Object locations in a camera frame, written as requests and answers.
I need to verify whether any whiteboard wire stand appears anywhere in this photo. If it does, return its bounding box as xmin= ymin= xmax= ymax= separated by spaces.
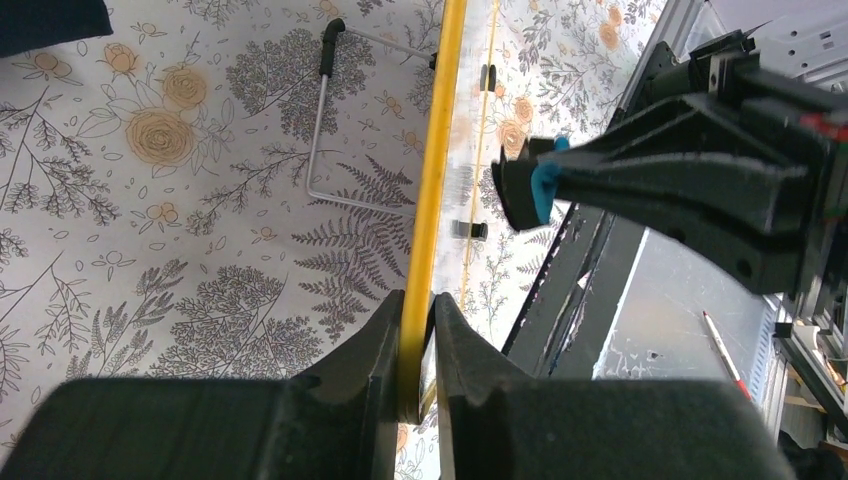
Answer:
xmin=305 ymin=17 xmax=440 ymax=219

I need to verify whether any navy basketball jersey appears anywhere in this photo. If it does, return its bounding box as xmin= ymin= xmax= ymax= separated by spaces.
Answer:
xmin=1 ymin=0 xmax=113 ymax=58

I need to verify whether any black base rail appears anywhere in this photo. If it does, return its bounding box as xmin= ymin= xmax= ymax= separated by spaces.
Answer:
xmin=502 ymin=204 xmax=645 ymax=379

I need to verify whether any yellow framed whiteboard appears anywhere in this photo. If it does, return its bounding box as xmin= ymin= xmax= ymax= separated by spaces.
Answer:
xmin=396 ymin=0 xmax=670 ymax=425

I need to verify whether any blue black whiteboard eraser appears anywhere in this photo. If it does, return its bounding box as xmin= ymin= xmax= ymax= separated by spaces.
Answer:
xmin=491 ymin=136 xmax=570 ymax=232

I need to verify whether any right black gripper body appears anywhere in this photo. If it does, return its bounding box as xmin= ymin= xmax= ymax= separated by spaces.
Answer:
xmin=688 ymin=31 xmax=847 ymax=295

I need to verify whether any red white pen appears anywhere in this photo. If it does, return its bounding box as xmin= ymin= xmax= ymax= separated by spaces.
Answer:
xmin=702 ymin=311 xmax=752 ymax=400

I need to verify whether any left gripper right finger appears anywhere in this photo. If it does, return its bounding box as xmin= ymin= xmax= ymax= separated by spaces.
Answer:
xmin=433 ymin=293 xmax=793 ymax=479

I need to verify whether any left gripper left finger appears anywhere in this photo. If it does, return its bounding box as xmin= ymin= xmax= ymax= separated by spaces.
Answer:
xmin=1 ymin=290 xmax=404 ymax=479

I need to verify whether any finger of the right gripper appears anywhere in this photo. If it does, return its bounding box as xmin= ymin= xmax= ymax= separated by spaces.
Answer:
xmin=555 ymin=165 xmax=812 ymax=294
xmin=539 ymin=92 xmax=829 ymax=166

